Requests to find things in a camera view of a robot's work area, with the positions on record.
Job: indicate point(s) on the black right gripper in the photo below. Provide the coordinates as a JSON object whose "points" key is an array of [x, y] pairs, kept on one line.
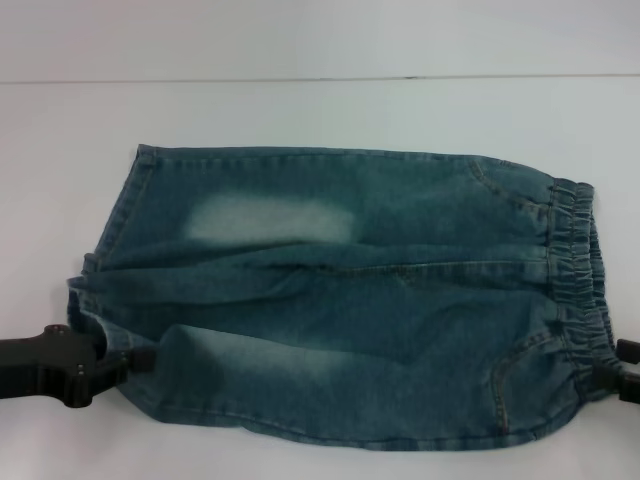
{"points": [[631, 390]]}

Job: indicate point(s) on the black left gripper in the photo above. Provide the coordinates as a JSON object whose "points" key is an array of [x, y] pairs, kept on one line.
{"points": [[45, 365]]}

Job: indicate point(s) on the blue denim shorts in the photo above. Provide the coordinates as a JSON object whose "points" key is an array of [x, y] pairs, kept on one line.
{"points": [[325, 300]]}

